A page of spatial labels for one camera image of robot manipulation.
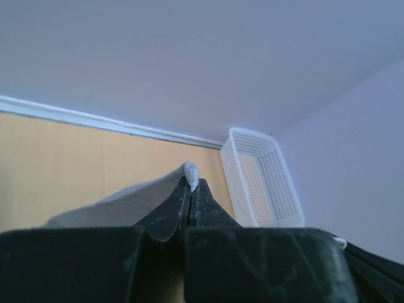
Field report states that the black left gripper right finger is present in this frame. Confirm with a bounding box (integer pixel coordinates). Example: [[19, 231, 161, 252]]
[[184, 179, 358, 302]]

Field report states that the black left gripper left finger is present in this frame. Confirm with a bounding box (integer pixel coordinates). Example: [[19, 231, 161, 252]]
[[1, 180, 191, 302]]

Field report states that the grey cloth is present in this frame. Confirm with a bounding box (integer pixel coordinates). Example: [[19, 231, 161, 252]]
[[41, 162, 199, 229]]

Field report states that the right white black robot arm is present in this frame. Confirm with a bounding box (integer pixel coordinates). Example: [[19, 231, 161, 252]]
[[334, 237, 403, 302]]

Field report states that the white perforated plastic basket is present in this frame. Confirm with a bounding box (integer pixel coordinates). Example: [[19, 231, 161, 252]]
[[220, 127, 306, 228]]

